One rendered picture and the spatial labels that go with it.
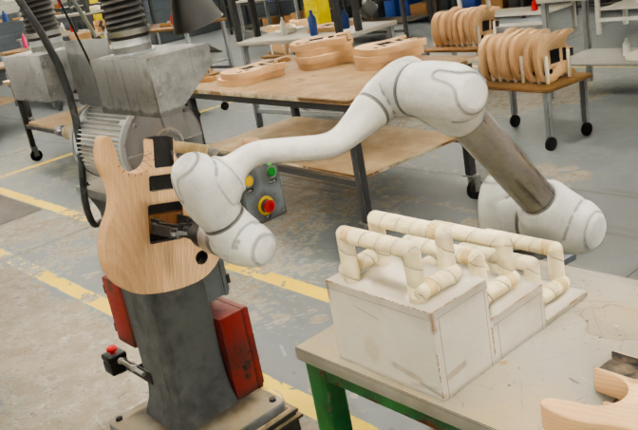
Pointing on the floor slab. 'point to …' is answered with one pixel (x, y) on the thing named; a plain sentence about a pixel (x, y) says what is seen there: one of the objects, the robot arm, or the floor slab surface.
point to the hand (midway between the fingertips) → (167, 222)
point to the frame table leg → (328, 401)
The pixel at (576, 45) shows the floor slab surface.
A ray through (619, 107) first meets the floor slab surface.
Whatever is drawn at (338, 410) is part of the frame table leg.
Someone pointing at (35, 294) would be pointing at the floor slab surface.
